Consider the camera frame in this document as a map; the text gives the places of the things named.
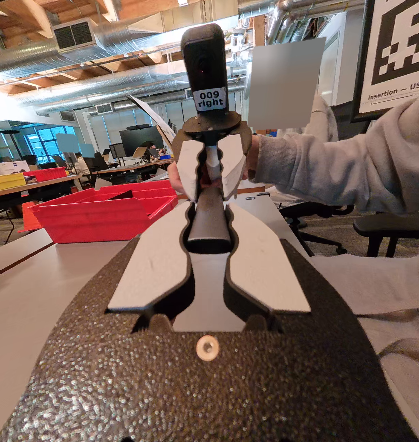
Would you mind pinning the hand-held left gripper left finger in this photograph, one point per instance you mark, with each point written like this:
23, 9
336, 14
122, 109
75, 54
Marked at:
150, 269

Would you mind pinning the person's right hand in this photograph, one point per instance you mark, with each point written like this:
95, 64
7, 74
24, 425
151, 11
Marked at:
251, 155

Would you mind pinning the yellow plastic bin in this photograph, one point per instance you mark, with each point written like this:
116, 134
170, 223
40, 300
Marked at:
5, 181

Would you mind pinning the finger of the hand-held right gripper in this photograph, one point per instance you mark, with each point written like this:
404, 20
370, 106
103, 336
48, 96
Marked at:
189, 169
234, 165

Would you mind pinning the white printed paper sheet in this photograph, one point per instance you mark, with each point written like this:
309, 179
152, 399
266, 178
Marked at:
154, 119

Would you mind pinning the metal air vent box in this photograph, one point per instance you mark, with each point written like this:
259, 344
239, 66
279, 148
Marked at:
73, 34

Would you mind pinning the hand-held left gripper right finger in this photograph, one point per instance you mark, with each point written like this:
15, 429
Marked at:
268, 269

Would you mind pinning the silver insulated ceiling pipes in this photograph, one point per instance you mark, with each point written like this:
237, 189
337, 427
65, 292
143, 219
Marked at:
285, 10

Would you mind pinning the black office chair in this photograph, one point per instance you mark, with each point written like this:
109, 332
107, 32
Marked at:
316, 209
385, 224

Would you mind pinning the white cardboard box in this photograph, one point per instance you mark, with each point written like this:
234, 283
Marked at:
9, 167

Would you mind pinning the large red plastic bin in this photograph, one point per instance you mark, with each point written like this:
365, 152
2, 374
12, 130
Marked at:
92, 221

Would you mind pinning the silver ventilation duct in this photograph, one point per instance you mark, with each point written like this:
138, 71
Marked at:
23, 60
126, 81

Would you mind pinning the printed tag sign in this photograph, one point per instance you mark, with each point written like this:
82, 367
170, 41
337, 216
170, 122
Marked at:
385, 51

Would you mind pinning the person in beige hoodie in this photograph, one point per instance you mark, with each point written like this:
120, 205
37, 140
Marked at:
395, 380

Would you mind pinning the person's right forearm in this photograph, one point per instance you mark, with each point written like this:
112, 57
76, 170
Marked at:
333, 172

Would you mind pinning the office window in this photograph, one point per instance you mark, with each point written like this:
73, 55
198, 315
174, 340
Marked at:
47, 141

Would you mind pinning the grey usb hub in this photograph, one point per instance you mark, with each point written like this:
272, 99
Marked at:
209, 224

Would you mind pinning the black monitor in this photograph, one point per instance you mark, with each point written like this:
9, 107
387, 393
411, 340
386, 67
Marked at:
140, 140

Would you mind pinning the wooden office desk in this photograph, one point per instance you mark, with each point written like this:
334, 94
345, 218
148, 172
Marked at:
40, 185
133, 166

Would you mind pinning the small red plastic bin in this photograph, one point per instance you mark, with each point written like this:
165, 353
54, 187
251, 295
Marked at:
45, 174

